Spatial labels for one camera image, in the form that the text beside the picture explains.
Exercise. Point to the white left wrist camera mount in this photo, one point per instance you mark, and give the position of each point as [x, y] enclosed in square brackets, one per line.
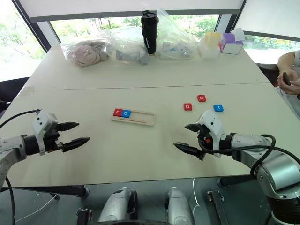
[42, 122]

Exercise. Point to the white and yellow translucent box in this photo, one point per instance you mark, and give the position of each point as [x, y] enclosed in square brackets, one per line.
[209, 45]

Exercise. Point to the black table leg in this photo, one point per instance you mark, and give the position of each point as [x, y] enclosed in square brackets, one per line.
[218, 206]

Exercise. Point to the white window blind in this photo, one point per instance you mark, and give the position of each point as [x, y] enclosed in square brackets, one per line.
[131, 7]
[269, 16]

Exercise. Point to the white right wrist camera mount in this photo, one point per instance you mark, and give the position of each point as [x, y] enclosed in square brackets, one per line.
[212, 122]

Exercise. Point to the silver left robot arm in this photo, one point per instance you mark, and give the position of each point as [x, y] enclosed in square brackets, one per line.
[14, 146]

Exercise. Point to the plastic bag with pink plush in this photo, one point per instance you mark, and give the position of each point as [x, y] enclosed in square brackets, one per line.
[82, 55]

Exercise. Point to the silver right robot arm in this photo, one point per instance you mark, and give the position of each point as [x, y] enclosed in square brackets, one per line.
[276, 164]

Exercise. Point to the red letter tile r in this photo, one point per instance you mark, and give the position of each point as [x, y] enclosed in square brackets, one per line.
[117, 112]

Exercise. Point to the dark window frame post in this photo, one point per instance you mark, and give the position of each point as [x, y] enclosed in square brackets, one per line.
[35, 25]

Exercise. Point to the red letter tile o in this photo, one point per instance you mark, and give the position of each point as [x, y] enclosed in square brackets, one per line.
[201, 98]

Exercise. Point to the red letter tile b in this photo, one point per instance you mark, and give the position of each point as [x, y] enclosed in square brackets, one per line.
[188, 107]

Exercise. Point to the black travel tumbler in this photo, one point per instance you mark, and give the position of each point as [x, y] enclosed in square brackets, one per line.
[149, 32]

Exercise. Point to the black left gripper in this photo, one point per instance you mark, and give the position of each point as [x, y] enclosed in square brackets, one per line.
[51, 140]

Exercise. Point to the plastic bag with grey parts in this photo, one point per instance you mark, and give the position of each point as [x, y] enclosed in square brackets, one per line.
[131, 47]

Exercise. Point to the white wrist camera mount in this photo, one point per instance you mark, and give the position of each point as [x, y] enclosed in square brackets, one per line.
[42, 122]
[212, 122]

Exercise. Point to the blue letter tile o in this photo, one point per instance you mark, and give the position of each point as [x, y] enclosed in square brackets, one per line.
[126, 113]

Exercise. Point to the person's bare forearm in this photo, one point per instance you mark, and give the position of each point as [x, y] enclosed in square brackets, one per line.
[287, 62]

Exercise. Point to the person's bare hand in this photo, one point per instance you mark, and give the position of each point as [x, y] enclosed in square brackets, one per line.
[291, 78]

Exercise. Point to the black chair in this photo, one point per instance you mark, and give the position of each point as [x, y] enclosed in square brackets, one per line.
[10, 93]
[267, 72]

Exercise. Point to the clear bag with small items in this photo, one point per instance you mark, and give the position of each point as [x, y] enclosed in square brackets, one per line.
[175, 39]

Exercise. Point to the black table foot bracket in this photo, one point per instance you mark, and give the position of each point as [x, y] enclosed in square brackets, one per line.
[84, 215]

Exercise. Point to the wooden letter tray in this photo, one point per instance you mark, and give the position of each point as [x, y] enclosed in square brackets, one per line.
[143, 118]

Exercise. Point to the purple tissue box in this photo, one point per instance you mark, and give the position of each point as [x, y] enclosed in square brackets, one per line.
[230, 44]

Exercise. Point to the person in pale clothing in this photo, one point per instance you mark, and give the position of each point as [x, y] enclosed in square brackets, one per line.
[290, 103]

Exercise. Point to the dark handheld object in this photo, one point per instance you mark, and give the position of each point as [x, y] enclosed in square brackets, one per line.
[287, 78]

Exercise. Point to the silver robot leg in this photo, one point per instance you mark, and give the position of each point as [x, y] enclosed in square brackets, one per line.
[178, 206]
[117, 206]

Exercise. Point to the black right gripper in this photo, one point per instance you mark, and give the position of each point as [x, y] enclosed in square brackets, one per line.
[204, 138]

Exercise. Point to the black table frame bar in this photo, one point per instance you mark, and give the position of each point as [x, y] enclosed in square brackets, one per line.
[58, 189]

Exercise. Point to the blue letter tile t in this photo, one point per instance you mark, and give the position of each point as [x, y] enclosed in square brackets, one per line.
[218, 108]

